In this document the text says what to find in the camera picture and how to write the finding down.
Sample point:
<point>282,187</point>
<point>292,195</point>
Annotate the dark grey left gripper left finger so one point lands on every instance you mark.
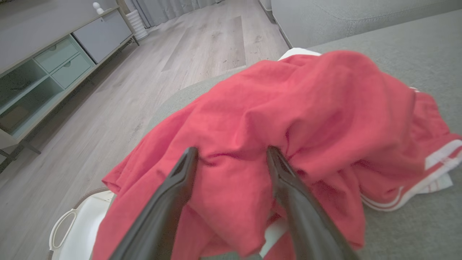
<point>158,216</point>

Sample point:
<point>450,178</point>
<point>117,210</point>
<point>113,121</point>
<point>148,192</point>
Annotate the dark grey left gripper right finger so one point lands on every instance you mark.
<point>306,224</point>

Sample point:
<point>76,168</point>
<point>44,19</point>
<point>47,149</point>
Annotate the red basketball jersey white sleeves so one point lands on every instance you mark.
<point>288,108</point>

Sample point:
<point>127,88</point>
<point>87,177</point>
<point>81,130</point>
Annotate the red shorts white side band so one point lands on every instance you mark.
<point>436,122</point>

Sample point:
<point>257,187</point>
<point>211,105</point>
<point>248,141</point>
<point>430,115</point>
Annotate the white laundry basket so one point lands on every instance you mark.
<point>83,231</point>

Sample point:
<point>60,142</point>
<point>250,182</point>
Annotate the grey fabric ottoman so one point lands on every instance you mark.
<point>408,234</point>

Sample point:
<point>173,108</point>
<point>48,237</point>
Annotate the grey and green TV cabinet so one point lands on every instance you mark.
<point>61,61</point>

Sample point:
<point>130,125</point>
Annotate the white ribbed vase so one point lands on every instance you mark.
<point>138,25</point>

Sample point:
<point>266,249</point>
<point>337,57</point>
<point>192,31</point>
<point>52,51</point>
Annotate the small white figurine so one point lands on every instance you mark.
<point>97,8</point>

